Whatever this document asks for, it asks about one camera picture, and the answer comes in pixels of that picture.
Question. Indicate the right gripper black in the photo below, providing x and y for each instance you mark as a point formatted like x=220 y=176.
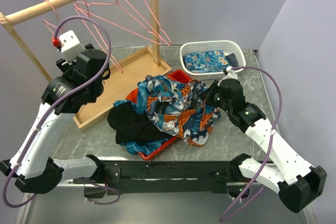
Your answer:
x=206 y=96

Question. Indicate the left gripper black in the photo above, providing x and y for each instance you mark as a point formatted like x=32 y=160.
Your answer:
x=60 y=64

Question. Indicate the orange blue patterned shorts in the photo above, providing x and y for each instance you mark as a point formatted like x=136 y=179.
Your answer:
x=177 y=109

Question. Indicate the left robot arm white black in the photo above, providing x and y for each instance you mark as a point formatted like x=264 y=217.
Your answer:
x=38 y=173

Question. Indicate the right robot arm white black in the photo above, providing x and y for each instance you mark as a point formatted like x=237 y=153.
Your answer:
x=297 y=182

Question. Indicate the blue floral shorts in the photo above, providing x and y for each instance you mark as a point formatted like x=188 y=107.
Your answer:
x=134 y=147

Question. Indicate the red plastic tray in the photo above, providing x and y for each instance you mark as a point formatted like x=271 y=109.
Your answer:
x=178 y=75

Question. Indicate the blue floral cloth in basket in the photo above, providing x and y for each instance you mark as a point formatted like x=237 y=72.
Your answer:
x=205 y=62

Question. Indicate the wooden clothes rack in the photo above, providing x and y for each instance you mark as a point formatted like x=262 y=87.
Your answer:
x=135 y=66

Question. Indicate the dark denim cloth in basket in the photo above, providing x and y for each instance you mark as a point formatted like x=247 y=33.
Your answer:
x=232 y=60

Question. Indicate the black garment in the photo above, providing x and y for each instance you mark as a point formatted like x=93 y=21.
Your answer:
x=133 y=126

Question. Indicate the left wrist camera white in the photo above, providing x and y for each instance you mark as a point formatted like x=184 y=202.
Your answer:
x=70 y=46

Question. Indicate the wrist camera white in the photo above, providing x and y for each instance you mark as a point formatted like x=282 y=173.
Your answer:
x=70 y=46
x=229 y=73

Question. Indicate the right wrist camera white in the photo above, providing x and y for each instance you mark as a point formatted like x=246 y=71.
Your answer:
x=229 y=73

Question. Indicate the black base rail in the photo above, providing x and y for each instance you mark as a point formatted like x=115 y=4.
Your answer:
x=169 y=176

